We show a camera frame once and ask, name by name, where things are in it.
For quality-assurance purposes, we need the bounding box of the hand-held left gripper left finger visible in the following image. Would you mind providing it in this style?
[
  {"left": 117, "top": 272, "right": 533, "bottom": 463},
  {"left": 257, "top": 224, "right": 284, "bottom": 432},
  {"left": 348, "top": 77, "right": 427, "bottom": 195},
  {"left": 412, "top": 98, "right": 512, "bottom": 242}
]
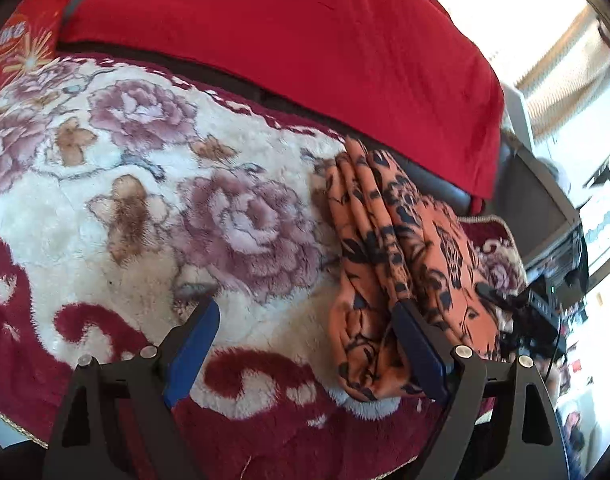
[{"left": 42, "top": 300, "right": 221, "bottom": 480}]

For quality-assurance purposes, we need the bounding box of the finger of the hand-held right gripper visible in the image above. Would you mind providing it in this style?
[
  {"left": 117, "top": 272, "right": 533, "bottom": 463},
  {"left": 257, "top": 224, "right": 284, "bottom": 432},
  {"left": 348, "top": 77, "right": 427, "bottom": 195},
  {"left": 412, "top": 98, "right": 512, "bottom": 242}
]
[{"left": 475, "top": 282, "right": 517, "bottom": 312}]

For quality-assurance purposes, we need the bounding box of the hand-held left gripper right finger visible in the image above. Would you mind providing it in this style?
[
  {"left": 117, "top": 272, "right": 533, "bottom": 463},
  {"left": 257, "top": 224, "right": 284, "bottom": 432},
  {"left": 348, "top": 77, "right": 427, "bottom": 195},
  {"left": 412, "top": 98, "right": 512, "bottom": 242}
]
[{"left": 392, "top": 299, "right": 571, "bottom": 480}]

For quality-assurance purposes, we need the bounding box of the orange floral garment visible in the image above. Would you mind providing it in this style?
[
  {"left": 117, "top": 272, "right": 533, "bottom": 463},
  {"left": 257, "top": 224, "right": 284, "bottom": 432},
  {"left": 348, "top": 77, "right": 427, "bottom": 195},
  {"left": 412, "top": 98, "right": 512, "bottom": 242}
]
[{"left": 310, "top": 136, "right": 511, "bottom": 403}]

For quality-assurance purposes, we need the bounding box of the black leather sofa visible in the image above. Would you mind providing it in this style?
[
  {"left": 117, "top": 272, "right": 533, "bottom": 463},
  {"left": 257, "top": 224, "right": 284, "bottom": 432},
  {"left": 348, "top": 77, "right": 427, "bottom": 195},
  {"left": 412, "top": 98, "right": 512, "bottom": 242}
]
[{"left": 60, "top": 37, "right": 582, "bottom": 267}]

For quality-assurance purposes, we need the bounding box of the floral plush blanket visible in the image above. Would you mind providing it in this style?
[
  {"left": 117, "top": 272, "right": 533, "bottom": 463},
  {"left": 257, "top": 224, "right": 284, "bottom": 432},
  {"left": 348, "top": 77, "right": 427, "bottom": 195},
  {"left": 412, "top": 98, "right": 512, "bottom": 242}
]
[{"left": 0, "top": 52, "right": 531, "bottom": 480}]

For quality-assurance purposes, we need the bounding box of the light window curtain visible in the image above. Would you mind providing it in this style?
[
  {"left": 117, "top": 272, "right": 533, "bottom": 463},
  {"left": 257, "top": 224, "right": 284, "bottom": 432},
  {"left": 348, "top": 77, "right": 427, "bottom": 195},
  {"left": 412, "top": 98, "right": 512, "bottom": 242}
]
[{"left": 405, "top": 0, "right": 610, "bottom": 138}]

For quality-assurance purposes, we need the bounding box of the red cloth cover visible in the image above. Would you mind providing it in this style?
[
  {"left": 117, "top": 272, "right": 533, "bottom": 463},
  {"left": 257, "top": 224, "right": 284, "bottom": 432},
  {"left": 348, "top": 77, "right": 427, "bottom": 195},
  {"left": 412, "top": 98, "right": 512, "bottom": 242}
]
[{"left": 59, "top": 0, "right": 507, "bottom": 213}]

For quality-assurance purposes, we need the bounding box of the red printed pillow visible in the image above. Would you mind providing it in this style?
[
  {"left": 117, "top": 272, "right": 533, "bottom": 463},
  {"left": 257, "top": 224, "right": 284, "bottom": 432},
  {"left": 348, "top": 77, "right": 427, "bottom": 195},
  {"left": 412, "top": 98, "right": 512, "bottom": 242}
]
[{"left": 0, "top": 0, "right": 82, "bottom": 102}]

